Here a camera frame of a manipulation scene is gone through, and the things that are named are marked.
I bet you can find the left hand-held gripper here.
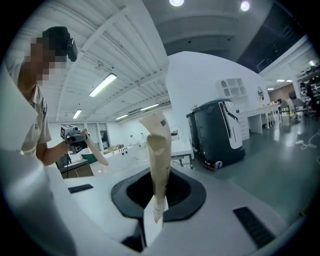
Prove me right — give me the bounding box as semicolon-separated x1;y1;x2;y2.
59;123;89;155

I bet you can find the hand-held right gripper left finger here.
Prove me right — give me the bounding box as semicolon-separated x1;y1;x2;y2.
46;166;152;256

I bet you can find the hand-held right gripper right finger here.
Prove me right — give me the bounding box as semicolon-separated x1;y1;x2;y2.
143;166;288;256

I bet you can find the beige paper bag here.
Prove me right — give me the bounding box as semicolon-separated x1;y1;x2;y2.
138;111;174;225
80;127;110;167

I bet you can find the person's left forearm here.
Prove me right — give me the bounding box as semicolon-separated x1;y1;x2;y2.
35;138;72;167

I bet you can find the green chair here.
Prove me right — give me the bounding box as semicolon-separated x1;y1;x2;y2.
80;152;98;165

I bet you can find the person's beige clothing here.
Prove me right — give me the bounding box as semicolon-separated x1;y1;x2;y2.
7;59;53;166

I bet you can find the long white counter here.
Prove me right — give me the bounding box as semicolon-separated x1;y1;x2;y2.
102;145;141;161

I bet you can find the person's head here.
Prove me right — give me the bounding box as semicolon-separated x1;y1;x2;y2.
17;25;70;101

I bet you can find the black and white machine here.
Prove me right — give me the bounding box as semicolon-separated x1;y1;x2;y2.
185;98;247;172

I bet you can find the white ornate desk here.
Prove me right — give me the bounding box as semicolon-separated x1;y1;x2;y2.
235;103;281;135

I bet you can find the white shelf cabinet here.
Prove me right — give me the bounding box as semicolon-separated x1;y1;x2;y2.
215;77;251;141

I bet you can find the black head-worn camera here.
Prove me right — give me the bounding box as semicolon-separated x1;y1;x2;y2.
65;37;79;63

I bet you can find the looped white floor cable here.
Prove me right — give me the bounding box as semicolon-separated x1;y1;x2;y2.
294;132;320;151

